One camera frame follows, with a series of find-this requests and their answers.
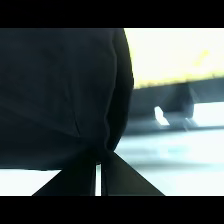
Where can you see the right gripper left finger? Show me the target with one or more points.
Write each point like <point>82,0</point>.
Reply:
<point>75,180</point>

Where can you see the black garment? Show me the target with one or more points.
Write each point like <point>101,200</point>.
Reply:
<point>56,96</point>

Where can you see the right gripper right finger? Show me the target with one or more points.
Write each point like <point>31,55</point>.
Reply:
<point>125,180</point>

